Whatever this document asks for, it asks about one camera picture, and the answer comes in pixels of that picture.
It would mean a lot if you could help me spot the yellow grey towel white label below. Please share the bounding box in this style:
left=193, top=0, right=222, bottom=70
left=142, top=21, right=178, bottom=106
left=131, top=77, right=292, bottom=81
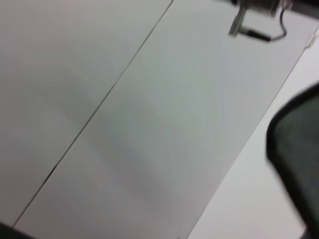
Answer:
left=266, top=83, right=319, bottom=239

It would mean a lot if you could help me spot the metal stand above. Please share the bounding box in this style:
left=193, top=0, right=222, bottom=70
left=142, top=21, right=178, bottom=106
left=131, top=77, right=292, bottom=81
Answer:
left=228, top=3, right=247, bottom=38

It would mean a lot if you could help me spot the black cable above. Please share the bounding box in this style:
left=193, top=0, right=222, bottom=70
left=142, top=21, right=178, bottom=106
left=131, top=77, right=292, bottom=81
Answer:
left=239, top=4, right=289, bottom=43

